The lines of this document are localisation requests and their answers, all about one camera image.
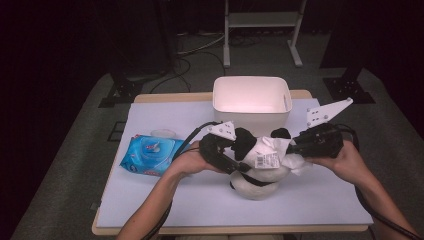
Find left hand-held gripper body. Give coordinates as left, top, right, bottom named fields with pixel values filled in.
left=198, top=120, right=238, bottom=172

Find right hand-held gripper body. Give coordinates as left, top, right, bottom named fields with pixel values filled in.
left=293, top=97, right=354, bottom=160

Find panda plush toy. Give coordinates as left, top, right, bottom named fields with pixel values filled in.
left=229, top=127, right=293, bottom=201

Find white storage bin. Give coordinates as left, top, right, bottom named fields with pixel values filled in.
left=212, top=75, right=294, bottom=138

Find blue wet wipes pack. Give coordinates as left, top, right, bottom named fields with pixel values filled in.
left=119, top=129, right=191, bottom=177

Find person's left hand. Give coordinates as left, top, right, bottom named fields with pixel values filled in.
left=164, top=141, right=222, bottom=178

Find person's right hand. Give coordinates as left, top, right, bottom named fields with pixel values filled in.
left=306, top=139, right=368, bottom=186

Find black stand base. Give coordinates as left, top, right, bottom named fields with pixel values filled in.
left=98, top=64, right=145, bottom=109
left=322, top=66, right=376, bottom=105

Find wooden table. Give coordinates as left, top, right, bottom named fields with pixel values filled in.
left=91, top=89, right=374, bottom=236

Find white metal stand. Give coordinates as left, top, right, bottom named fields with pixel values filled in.
left=223, top=0, right=308, bottom=69

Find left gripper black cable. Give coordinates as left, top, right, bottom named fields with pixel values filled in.
left=140, top=120, right=222, bottom=240

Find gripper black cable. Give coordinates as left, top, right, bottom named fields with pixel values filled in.
left=140, top=120, right=222, bottom=240
left=335, top=123, right=424, bottom=240

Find floor cables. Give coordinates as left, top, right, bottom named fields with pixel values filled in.
left=148, top=29, right=264, bottom=95

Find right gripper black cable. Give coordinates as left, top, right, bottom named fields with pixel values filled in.
left=335, top=123, right=424, bottom=240

